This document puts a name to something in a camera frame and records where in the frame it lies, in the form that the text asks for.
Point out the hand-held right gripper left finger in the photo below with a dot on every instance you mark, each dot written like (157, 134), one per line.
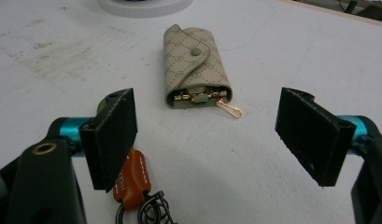
(109, 140)

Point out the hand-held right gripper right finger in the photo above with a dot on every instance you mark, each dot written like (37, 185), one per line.
(313, 137)

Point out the brown leather key fob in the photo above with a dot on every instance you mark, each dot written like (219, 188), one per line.
(132, 180)

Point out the dark metal key rings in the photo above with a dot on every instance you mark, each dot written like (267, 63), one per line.
(148, 208)

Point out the beige patterned key case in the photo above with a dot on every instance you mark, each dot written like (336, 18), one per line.
(195, 68)

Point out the white round base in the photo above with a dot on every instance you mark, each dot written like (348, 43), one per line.
(145, 6)

